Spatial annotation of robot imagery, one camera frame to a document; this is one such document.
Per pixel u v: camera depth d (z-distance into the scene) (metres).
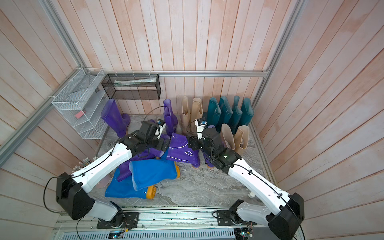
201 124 0.61
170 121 0.88
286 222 0.37
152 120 1.12
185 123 0.92
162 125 0.73
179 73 0.97
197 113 0.90
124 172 0.78
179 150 0.86
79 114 0.82
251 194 0.78
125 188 0.81
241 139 0.74
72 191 0.40
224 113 0.86
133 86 1.07
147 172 0.72
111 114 0.90
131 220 0.73
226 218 0.73
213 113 0.87
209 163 0.53
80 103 0.69
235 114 0.86
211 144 0.51
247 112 0.86
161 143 0.72
